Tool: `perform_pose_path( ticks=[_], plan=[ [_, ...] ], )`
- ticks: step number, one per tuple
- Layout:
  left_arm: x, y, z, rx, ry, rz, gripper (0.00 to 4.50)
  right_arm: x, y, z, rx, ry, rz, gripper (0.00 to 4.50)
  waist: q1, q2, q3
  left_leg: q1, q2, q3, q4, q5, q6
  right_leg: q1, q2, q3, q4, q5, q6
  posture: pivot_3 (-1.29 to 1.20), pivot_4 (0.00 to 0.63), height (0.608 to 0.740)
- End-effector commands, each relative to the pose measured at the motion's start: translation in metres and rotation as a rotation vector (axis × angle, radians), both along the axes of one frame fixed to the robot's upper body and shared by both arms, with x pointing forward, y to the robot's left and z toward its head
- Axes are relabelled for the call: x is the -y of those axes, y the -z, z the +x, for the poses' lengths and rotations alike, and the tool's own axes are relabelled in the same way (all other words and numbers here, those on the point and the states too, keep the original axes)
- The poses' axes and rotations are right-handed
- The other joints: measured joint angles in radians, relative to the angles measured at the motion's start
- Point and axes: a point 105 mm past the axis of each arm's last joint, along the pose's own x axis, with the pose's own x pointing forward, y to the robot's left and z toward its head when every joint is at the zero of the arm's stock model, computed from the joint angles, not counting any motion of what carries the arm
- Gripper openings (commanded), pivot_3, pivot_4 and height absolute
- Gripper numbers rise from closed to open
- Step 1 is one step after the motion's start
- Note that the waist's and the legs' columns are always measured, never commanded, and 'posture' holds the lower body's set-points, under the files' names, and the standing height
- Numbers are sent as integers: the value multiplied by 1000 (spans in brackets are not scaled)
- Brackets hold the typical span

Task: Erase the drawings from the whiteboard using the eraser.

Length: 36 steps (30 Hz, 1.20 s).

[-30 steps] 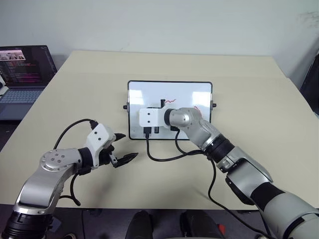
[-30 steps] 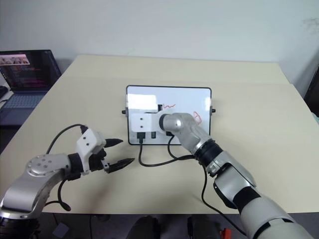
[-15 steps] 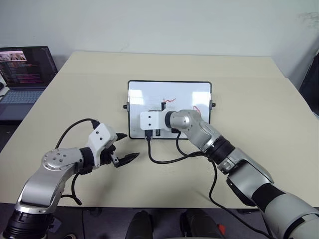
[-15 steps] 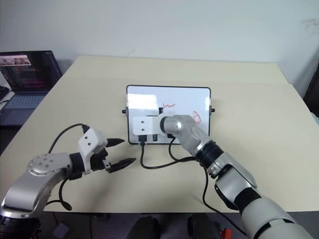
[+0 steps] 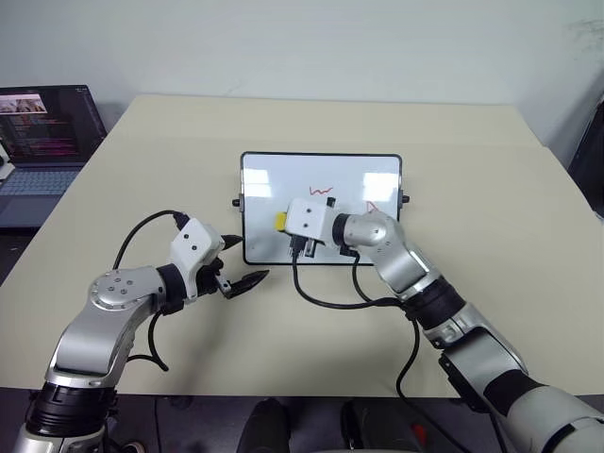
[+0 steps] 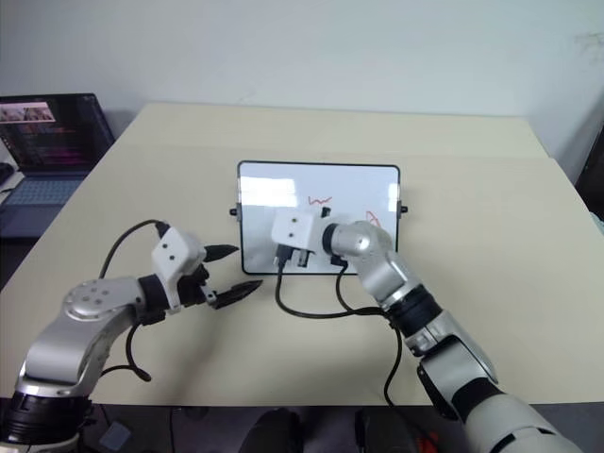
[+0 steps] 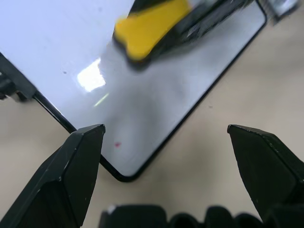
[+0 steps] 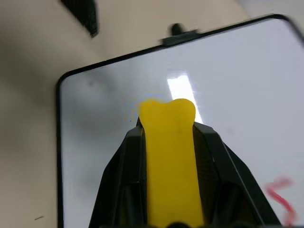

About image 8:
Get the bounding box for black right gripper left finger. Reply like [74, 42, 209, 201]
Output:
[88, 116, 148, 228]

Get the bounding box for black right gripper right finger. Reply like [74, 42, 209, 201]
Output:
[192, 121, 283, 228]

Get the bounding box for yellow bone-shaped eraser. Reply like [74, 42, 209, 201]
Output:
[138, 98, 205, 226]

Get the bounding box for black-framed whiteboard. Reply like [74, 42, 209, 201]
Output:
[56, 14, 304, 228]

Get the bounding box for black whiteboard clip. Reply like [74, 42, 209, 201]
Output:
[161, 23, 199, 46]

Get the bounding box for black ribbed object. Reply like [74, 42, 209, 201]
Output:
[60, 0, 99, 38]

